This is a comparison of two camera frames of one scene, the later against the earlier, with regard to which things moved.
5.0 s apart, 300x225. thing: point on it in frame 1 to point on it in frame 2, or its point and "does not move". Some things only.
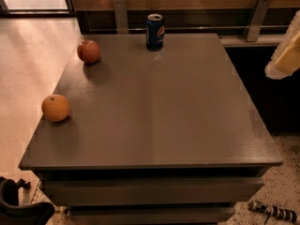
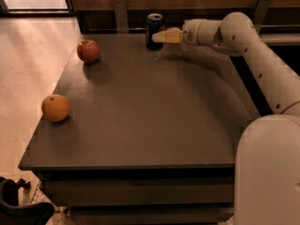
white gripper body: x=288 y=58 to x=189 y=32
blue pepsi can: x=155 y=30 does not move
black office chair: x=11 y=213 does not move
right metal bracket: x=257 y=18 does not move
